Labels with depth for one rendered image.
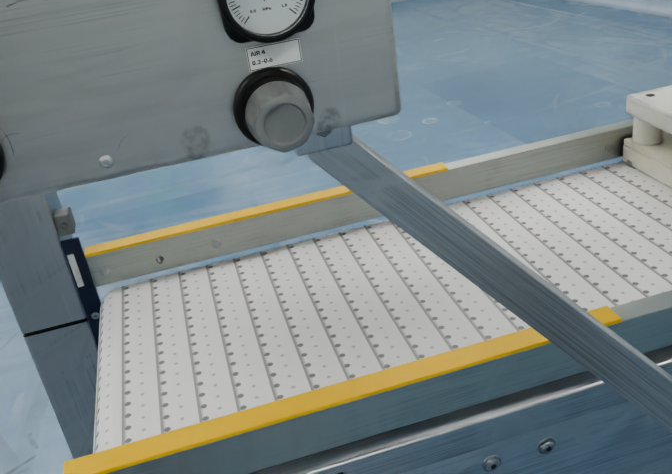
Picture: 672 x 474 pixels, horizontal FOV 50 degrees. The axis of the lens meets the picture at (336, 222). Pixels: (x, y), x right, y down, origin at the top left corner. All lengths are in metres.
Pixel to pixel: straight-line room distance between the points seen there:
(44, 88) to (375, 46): 0.13
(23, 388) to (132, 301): 1.47
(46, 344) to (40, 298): 0.05
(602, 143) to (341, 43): 0.50
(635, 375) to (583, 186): 0.36
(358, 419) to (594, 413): 0.17
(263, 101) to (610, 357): 0.22
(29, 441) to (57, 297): 1.24
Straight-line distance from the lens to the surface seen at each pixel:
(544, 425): 0.50
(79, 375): 0.75
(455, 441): 0.48
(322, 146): 0.35
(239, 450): 0.43
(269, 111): 0.28
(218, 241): 0.66
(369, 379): 0.44
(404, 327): 0.54
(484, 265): 0.37
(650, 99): 0.75
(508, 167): 0.72
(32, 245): 0.68
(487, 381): 0.46
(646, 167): 0.75
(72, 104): 0.30
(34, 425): 1.96
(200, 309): 0.61
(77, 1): 0.29
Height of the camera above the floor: 1.13
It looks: 27 degrees down
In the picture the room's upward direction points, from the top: 9 degrees counter-clockwise
